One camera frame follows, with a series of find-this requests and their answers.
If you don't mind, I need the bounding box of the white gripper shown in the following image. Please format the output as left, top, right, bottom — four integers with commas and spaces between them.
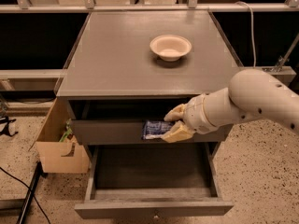
162, 94, 218, 143

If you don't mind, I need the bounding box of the blue rxbar blueberry wrapper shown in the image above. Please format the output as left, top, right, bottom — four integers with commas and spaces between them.
142, 120, 174, 140

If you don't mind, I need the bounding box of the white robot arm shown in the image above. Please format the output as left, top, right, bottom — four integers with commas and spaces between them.
162, 69, 299, 143

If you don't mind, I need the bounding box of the open grey middle drawer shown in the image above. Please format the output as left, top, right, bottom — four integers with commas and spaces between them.
75, 143, 233, 219

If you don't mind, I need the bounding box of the grey wooden drawer cabinet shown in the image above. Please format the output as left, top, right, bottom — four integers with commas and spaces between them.
58, 11, 239, 142

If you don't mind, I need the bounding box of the closed grey top drawer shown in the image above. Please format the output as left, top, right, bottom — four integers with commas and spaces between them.
71, 117, 236, 146

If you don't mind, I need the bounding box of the white paper bowl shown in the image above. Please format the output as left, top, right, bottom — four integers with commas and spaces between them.
149, 35, 192, 62

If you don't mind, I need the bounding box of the green item in box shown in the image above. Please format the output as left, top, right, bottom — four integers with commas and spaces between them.
60, 119, 73, 142

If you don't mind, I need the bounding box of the cardboard box beside cabinet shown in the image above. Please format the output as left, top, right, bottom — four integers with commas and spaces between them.
28, 97, 92, 175

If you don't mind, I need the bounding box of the black floor bar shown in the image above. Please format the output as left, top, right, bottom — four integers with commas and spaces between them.
16, 161, 43, 224

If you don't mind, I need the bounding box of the black floor cable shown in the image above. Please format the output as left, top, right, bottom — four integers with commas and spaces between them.
0, 166, 51, 224

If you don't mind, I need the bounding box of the metal rail frame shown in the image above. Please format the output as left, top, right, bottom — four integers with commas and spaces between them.
1, 0, 298, 93

